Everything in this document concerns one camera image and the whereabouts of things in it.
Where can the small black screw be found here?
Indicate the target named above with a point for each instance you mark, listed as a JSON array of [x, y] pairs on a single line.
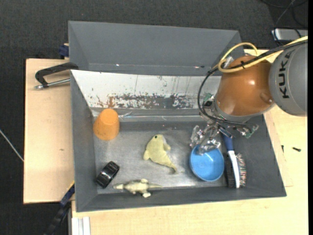
[[297, 149]]

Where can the grey metal bin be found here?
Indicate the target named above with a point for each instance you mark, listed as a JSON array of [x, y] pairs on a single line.
[[137, 45]]

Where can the orange plastic cup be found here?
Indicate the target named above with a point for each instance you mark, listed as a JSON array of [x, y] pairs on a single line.
[[106, 125]]

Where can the yellow plush dolphin toy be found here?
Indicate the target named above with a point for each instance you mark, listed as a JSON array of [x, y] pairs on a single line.
[[157, 152]]

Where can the black toy tyre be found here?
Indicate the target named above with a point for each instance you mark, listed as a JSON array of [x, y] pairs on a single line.
[[107, 174]]

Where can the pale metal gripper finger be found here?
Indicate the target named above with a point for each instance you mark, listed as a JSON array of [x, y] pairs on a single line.
[[209, 146], [196, 136]]

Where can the pale wood board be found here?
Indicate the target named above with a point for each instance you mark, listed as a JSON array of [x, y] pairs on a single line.
[[47, 136]]

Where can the pale toy crocodile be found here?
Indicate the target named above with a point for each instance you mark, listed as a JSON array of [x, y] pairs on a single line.
[[137, 187]]

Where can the blue plastic bowl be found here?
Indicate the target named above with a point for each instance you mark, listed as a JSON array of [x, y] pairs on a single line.
[[207, 166]]

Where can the blue and white brush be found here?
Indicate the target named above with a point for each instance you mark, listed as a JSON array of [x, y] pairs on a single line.
[[233, 165]]

